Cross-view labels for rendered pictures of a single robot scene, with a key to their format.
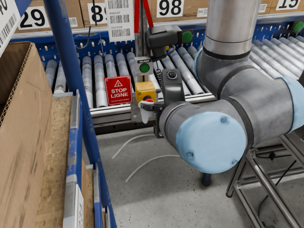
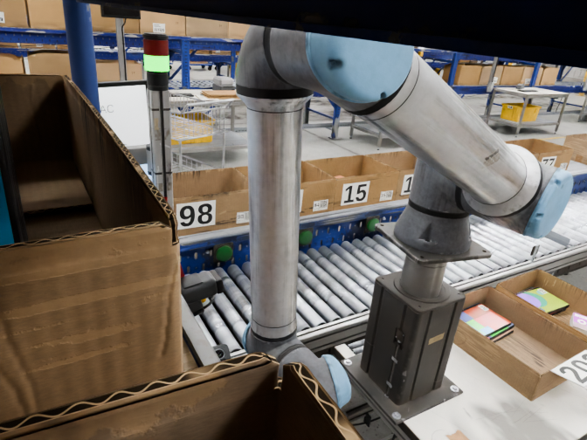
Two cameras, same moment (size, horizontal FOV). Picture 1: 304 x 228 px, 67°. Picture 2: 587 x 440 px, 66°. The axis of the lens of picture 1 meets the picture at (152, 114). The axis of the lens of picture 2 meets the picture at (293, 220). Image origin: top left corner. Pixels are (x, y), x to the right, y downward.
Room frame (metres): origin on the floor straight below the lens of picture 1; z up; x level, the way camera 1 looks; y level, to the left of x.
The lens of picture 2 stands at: (-0.25, 0.07, 1.71)
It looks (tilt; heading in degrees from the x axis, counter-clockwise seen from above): 24 degrees down; 341
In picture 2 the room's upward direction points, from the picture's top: 5 degrees clockwise
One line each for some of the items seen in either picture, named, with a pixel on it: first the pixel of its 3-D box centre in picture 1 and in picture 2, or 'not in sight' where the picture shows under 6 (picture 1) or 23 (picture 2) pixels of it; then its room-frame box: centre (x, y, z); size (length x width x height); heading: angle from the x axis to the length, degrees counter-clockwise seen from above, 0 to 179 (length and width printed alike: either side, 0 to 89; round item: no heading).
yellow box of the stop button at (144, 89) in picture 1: (154, 93); not in sight; (0.73, -0.01, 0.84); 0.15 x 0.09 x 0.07; 102
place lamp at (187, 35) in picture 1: (186, 37); (224, 253); (1.36, -0.21, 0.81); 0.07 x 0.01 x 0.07; 102
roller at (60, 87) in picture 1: (60, 84); not in sight; (0.97, 0.46, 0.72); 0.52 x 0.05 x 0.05; 12
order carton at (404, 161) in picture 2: not in sight; (405, 174); (1.82, -1.30, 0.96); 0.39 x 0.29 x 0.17; 102
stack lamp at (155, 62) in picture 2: not in sight; (156, 54); (0.78, 0.04, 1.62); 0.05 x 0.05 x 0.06
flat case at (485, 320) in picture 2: not in sight; (479, 320); (0.77, -1.01, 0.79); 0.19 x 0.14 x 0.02; 106
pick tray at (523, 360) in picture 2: not in sight; (507, 335); (0.66, -1.04, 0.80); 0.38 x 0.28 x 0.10; 14
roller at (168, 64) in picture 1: (172, 72); (208, 312); (1.09, -0.11, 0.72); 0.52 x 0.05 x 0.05; 12
